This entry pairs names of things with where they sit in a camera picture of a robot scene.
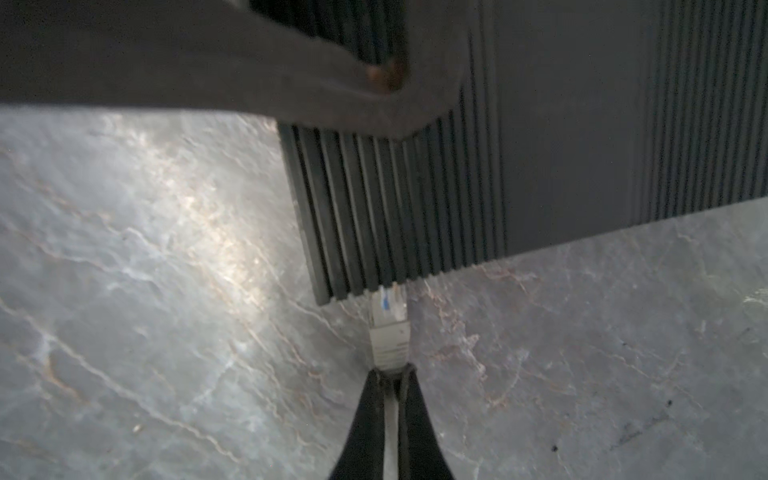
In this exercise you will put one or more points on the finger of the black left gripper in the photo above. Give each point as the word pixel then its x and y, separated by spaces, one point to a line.
pixel 212 55

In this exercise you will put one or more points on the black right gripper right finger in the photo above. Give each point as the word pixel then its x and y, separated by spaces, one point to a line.
pixel 419 453

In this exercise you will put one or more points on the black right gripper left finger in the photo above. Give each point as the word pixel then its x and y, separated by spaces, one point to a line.
pixel 362 457

